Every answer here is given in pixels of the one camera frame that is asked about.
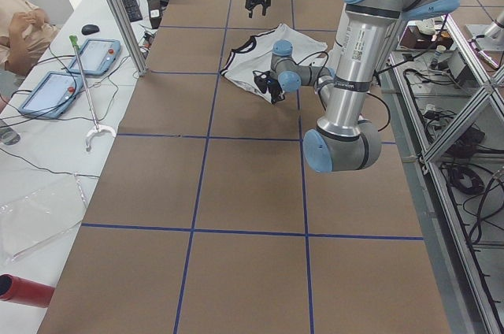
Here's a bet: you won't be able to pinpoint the grey cartoon print t-shirt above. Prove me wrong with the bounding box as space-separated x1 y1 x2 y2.
220 24 328 103

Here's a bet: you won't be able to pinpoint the seated person beige clothes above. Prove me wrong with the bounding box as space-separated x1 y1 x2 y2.
1 0 60 76

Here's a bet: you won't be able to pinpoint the black keyboard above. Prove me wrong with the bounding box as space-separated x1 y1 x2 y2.
121 0 143 22

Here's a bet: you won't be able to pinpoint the far blue teach pendant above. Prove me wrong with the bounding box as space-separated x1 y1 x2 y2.
78 39 121 76

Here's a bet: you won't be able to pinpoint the blue teach pendant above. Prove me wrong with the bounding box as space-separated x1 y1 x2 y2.
78 39 121 76
18 72 83 119

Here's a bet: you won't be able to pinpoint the black computer mouse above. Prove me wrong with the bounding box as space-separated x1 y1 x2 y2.
81 24 100 35

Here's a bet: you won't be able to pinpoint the reacher grabber stick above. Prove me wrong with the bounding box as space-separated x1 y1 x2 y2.
69 35 117 152

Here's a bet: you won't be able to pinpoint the near blue teach pendant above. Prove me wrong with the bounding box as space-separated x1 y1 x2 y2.
18 72 83 119

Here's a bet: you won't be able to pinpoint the red cylinder bottle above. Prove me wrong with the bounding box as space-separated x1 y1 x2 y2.
1 274 55 308

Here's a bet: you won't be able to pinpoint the aluminium frame post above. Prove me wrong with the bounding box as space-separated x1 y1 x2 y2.
106 0 147 76

